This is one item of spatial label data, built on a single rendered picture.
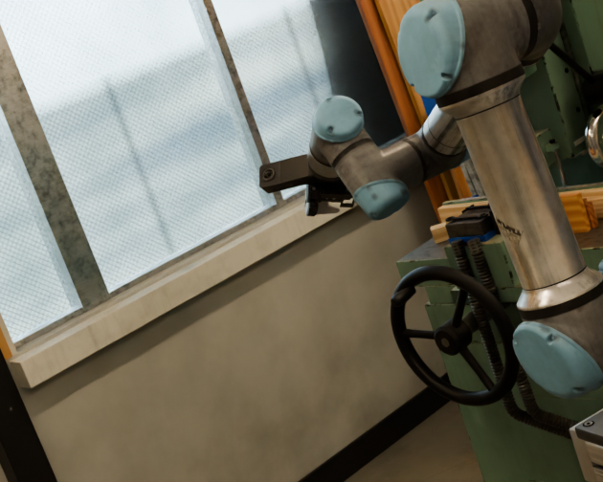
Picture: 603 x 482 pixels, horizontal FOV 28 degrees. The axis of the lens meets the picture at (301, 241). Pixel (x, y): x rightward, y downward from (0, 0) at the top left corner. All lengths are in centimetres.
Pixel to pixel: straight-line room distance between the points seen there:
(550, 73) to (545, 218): 97
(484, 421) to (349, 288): 132
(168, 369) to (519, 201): 204
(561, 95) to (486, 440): 74
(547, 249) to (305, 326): 224
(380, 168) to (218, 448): 184
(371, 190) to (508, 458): 96
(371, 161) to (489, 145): 36
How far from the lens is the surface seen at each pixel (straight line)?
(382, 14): 383
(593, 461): 186
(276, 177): 201
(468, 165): 329
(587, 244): 226
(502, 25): 150
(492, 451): 263
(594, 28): 247
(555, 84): 247
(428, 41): 148
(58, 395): 324
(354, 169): 182
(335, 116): 183
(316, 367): 374
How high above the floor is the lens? 156
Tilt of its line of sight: 13 degrees down
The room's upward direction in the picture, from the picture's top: 20 degrees counter-clockwise
